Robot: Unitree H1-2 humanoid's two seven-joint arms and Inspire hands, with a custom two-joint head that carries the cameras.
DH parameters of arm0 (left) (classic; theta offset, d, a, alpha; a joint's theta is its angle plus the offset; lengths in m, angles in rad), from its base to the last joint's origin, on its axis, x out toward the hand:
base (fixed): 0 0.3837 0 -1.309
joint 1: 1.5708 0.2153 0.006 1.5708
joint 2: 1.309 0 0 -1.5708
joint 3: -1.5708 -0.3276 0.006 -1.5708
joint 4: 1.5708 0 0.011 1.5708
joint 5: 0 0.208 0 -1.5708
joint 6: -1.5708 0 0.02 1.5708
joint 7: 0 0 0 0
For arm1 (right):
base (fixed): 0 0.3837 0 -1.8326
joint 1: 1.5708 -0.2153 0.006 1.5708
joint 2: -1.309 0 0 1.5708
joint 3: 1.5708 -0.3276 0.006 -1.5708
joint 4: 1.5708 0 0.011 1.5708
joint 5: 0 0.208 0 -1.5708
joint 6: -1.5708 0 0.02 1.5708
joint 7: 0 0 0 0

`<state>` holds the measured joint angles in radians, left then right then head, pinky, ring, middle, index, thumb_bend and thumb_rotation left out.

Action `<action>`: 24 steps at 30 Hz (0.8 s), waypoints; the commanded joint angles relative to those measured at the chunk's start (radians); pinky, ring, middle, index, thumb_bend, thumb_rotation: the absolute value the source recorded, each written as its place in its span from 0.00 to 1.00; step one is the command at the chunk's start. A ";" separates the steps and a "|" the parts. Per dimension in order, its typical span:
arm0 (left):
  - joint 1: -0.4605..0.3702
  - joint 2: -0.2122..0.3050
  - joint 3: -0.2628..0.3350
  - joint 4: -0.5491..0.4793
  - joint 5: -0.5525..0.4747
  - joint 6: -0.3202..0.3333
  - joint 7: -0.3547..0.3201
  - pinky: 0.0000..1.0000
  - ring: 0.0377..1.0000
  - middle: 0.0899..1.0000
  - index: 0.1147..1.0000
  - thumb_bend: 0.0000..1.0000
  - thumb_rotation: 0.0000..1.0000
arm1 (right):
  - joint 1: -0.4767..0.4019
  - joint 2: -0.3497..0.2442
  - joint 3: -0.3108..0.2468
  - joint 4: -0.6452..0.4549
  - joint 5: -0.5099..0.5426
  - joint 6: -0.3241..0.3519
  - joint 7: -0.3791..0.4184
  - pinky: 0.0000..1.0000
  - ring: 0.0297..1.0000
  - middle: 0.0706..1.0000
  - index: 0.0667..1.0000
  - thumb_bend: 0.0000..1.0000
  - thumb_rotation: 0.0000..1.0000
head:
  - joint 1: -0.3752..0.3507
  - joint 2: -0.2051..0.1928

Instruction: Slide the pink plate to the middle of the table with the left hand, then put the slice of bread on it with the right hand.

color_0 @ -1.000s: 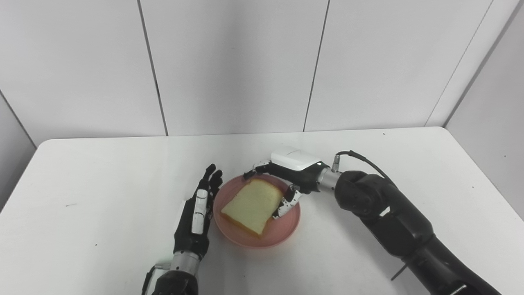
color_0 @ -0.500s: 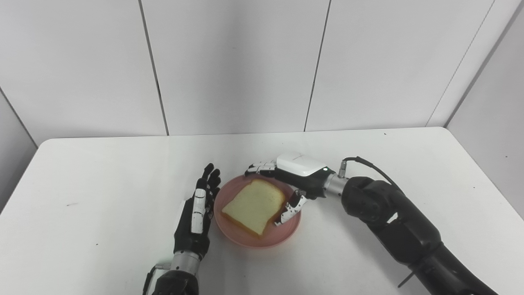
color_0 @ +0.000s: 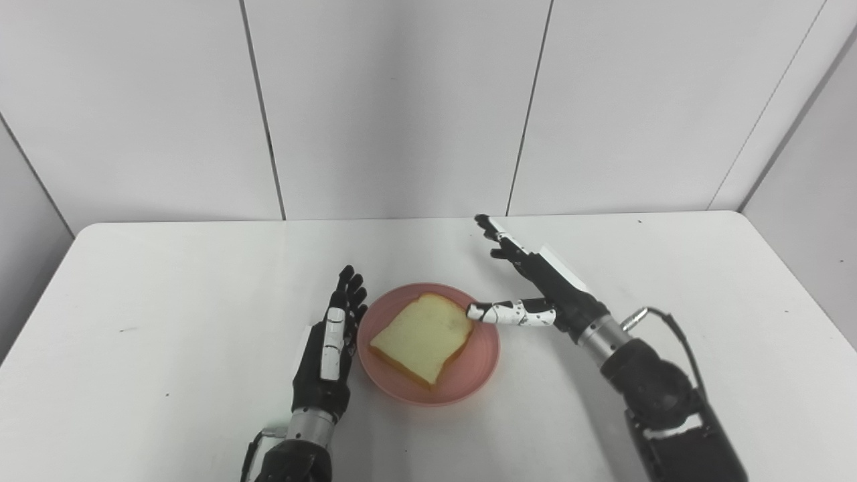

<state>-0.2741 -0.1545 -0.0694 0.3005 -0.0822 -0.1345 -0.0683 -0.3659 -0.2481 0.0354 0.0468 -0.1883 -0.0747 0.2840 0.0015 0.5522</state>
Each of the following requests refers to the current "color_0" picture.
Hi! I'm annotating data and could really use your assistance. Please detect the slice of white bread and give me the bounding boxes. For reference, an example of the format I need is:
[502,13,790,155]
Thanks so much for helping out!
[369,292,475,392]

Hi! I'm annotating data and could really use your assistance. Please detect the pink round plate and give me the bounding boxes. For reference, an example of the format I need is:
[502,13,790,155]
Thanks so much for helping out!
[356,283,501,408]

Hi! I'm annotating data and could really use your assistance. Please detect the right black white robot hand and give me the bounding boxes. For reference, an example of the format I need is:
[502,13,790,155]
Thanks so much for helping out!
[466,214,613,344]

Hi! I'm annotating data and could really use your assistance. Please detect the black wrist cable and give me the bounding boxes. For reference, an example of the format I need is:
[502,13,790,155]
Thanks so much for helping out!
[240,427,289,482]
[620,307,710,402]

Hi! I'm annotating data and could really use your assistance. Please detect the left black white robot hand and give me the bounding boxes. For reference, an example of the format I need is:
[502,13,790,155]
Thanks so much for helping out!
[291,265,369,422]

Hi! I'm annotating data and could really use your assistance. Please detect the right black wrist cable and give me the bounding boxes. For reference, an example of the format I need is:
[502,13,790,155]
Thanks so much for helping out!
[620,307,710,402]

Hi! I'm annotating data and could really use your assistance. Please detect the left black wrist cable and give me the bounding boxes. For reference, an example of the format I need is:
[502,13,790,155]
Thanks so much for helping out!
[240,427,289,482]

